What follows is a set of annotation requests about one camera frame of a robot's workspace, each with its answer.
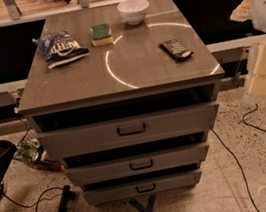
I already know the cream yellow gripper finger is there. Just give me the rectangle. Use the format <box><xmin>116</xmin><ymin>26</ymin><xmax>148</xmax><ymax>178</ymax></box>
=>
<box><xmin>230</xmin><ymin>0</ymin><xmax>252</xmax><ymax>22</ymax></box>

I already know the white ceramic bowl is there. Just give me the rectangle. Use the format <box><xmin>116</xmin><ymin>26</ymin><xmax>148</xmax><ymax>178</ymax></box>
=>
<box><xmin>117</xmin><ymin>0</ymin><xmax>150</xmax><ymax>25</ymax></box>

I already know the green yellow sponge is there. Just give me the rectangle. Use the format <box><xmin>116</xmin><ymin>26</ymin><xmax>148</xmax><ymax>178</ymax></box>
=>
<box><xmin>90</xmin><ymin>23</ymin><xmax>113</xmax><ymax>46</ymax></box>

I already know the grey drawer cabinet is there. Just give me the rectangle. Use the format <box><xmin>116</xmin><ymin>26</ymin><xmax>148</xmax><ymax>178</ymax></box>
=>
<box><xmin>4</xmin><ymin>0</ymin><xmax>244</xmax><ymax>212</ymax></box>

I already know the top grey drawer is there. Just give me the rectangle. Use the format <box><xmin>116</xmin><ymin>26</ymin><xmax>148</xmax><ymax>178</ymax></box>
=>
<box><xmin>38</xmin><ymin>101</ymin><xmax>218</xmax><ymax>159</ymax></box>

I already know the grey drawer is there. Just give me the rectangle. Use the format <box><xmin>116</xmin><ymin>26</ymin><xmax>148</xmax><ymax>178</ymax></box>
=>
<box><xmin>65</xmin><ymin>142</ymin><xmax>209</xmax><ymax>186</ymax></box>
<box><xmin>83</xmin><ymin>169</ymin><xmax>202</xmax><ymax>205</ymax></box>
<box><xmin>38</xmin><ymin>101</ymin><xmax>218</xmax><ymax>159</ymax></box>

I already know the blue kettle chips bag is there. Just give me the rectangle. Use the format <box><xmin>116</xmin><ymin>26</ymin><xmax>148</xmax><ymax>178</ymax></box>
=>
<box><xmin>33</xmin><ymin>31</ymin><xmax>90</xmax><ymax>69</ymax></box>

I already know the middle grey drawer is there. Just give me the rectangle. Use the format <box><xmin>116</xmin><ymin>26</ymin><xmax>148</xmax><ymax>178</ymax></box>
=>
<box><xmin>65</xmin><ymin>142</ymin><xmax>209</xmax><ymax>186</ymax></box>

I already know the bottom grey drawer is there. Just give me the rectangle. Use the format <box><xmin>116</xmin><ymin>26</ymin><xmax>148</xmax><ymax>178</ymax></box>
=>
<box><xmin>83</xmin><ymin>169</ymin><xmax>202</xmax><ymax>205</ymax></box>

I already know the long black floor cable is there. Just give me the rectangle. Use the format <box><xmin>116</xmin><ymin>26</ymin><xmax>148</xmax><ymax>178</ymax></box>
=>
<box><xmin>211</xmin><ymin>122</ymin><xmax>262</xmax><ymax>212</ymax></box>

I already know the wire basket with items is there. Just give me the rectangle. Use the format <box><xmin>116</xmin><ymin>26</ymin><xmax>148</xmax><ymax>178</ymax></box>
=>
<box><xmin>14</xmin><ymin>129</ymin><xmax>65</xmax><ymax>172</ymax></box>

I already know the black looped floor cable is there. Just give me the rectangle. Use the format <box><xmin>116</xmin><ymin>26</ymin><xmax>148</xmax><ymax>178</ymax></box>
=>
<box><xmin>1</xmin><ymin>181</ymin><xmax>73</xmax><ymax>212</ymax></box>

